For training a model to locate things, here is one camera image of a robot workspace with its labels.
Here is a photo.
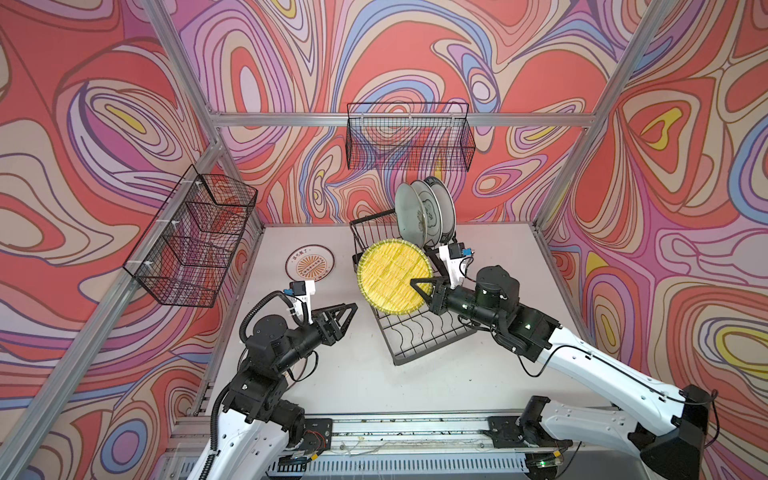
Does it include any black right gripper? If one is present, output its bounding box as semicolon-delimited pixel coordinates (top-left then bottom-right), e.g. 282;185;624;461
410;274;503;330

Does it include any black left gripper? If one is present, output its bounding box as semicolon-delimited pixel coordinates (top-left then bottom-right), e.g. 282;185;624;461
269;304;356;379

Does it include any yellow green woven bamboo tray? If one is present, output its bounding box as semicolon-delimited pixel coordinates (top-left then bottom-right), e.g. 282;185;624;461
356;239;433;316

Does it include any black metal dish rack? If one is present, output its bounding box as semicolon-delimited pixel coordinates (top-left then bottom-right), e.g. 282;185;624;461
350;209;475;366

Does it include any small orange sunburst plate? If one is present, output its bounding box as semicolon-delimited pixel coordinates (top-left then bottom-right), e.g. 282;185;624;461
285;244;335;282

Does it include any pale green flower plate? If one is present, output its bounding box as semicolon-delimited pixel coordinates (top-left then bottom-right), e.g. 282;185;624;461
395;183;427;248

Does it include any green rimmed white plate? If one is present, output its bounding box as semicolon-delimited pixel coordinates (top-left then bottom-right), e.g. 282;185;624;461
425;176;457;244

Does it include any white plate with clover emblem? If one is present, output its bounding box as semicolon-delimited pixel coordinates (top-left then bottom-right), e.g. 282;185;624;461
411;180;442;247

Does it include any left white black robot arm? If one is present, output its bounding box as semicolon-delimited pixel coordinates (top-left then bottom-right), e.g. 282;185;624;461
189;291;358;479

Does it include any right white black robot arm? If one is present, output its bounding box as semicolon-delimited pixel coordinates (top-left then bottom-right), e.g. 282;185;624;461
410;265;714;479

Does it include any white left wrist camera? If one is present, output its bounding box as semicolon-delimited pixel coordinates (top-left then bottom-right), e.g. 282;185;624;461
283;280;316;324

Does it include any black wire basket back wall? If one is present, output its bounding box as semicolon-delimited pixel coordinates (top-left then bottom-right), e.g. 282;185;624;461
345;100;476;173

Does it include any black wire basket wall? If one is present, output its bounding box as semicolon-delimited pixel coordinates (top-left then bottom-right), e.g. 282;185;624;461
345;100;476;173
123;166;258;308

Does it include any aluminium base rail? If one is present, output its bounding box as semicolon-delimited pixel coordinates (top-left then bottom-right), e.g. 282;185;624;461
167;410;661;478

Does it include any black wire basket left wall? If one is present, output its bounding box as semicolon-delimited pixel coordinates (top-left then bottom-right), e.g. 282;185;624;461
123;166;258;308

